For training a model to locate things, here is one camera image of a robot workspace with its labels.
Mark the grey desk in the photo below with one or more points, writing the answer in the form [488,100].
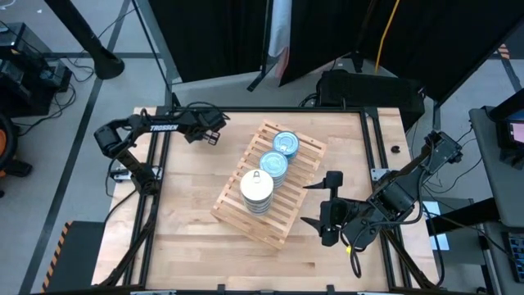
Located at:
[499,184]

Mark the white hanging cloth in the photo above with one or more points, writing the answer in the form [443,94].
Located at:
[280,24]

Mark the black monitor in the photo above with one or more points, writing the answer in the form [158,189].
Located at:
[511,131]

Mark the black metal table frame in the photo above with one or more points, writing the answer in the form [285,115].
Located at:
[266,110]

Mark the teal orange label can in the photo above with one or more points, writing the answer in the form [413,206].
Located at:
[285,142]

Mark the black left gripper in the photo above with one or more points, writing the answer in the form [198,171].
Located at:
[202,121]

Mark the black pole stand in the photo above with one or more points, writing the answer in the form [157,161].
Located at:
[82,33]

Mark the black keyboard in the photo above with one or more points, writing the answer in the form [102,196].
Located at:
[516,252]

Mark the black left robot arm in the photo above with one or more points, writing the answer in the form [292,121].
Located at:
[163,127]

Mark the black floor beam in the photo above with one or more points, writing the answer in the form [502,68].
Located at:
[462,215]

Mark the black equipment case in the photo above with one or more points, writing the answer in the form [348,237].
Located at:
[370,94]

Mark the white floor sheet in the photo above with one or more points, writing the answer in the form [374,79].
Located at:
[441,241]

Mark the wooden slatted shelf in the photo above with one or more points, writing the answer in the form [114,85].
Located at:
[299,192]

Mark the small black knob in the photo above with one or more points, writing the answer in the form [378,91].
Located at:
[395,149]

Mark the orange black round device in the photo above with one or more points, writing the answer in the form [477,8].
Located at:
[5,143]

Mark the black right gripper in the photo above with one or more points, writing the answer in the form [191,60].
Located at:
[352,217]

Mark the hazard striped black platform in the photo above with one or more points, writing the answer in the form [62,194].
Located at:
[78,258]

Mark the black equipment boxes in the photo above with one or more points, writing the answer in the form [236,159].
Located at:
[24,73]

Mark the black curtain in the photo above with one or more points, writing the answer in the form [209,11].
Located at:
[209,37]
[442,41]
[323,37]

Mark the grey metal beam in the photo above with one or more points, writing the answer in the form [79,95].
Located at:
[157,41]

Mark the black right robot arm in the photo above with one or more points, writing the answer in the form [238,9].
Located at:
[397,196]

